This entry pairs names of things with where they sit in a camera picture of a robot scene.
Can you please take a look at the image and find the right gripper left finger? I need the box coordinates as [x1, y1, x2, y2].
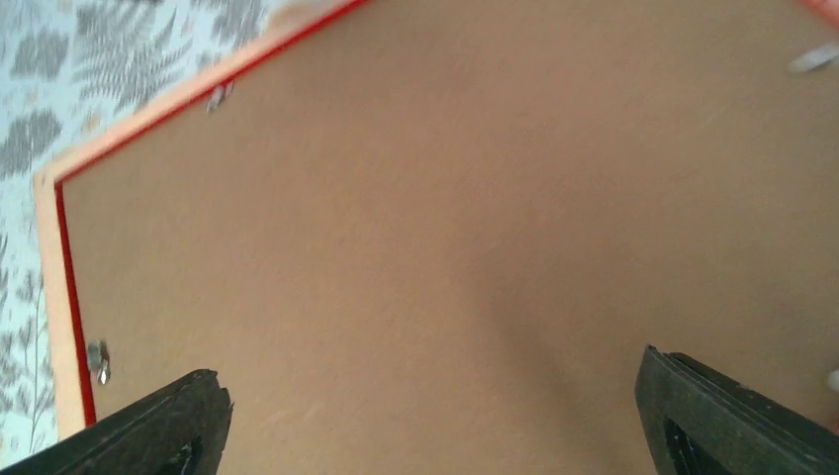
[1, 369, 233, 475]

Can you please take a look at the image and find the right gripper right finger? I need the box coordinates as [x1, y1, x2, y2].
[634, 345, 838, 475]

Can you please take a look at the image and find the red picture frame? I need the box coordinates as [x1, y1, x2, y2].
[33, 0, 839, 441]

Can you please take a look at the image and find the brown backing board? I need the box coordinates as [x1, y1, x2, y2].
[58, 0, 839, 475]

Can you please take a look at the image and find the floral patterned table cloth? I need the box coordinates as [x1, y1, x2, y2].
[1, 0, 282, 466]

